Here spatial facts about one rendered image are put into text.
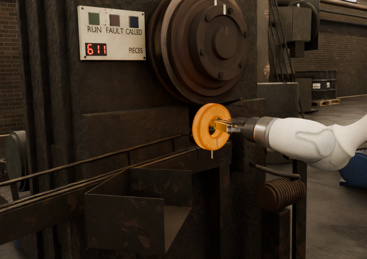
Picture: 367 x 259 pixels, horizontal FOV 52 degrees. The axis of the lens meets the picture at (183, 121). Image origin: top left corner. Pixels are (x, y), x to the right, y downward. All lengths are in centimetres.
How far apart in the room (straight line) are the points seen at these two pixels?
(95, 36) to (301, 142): 78
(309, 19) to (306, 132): 886
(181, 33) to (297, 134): 60
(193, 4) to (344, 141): 72
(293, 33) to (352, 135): 827
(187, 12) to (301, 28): 821
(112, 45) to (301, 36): 833
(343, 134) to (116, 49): 81
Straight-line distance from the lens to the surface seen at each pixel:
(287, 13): 945
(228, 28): 145
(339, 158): 113
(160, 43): 136
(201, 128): 120
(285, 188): 170
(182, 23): 139
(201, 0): 147
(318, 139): 98
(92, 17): 138
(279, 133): 102
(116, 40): 142
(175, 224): 106
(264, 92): 417
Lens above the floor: 100
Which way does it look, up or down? 7 degrees down
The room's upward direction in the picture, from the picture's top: 1 degrees counter-clockwise
